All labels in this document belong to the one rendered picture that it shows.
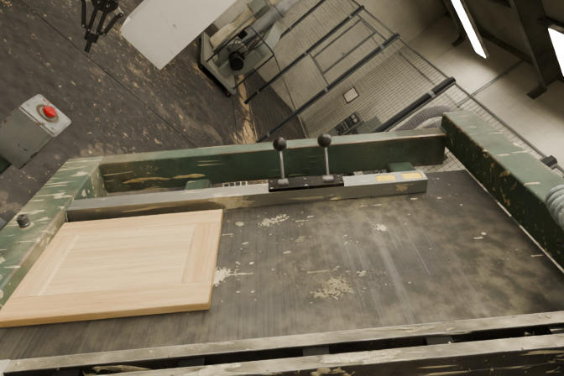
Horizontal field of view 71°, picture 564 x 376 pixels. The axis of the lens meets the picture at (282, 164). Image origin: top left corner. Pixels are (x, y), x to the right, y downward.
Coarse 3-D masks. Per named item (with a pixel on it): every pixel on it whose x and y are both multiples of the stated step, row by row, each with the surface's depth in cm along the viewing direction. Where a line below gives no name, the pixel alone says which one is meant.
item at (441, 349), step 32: (480, 320) 61; (512, 320) 60; (544, 320) 60; (96, 352) 61; (128, 352) 60; (160, 352) 60; (192, 352) 59; (224, 352) 59; (256, 352) 59; (288, 352) 60; (320, 352) 59; (352, 352) 57; (384, 352) 57; (416, 352) 57; (448, 352) 56; (480, 352) 56; (512, 352) 56; (544, 352) 57
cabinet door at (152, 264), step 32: (64, 224) 101; (96, 224) 100; (128, 224) 99; (160, 224) 98; (192, 224) 97; (64, 256) 90; (96, 256) 90; (128, 256) 89; (160, 256) 88; (192, 256) 87; (32, 288) 82; (64, 288) 81; (96, 288) 81; (128, 288) 80; (160, 288) 79; (192, 288) 78; (0, 320) 75; (32, 320) 75; (64, 320) 75
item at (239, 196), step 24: (168, 192) 108; (192, 192) 107; (216, 192) 106; (240, 192) 105; (264, 192) 104; (288, 192) 104; (312, 192) 104; (336, 192) 105; (360, 192) 105; (384, 192) 105; (408, 192) 106; (72, 216) 104; (96, 216) 105; (120, 216) 105
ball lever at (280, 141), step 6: (276, 138) 105; (282, 138) 105; (276, 144) 104; (282, 144) 104; (276, 150) 106; (282, 150) 105; (282, 156) 105; (282, 162) 105; (282, 168) 105; (282, 174) 105; (282, 180) 105
